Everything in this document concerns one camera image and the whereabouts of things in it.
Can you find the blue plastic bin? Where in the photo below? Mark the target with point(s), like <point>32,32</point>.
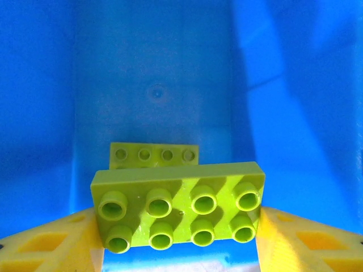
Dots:
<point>170,71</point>

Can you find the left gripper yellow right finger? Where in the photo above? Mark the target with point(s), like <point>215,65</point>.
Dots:
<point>283,241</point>

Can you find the green lego brick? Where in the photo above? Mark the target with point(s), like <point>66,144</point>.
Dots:
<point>181,175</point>
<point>130,163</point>

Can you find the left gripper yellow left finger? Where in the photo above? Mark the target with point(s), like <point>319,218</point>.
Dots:
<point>42,249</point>

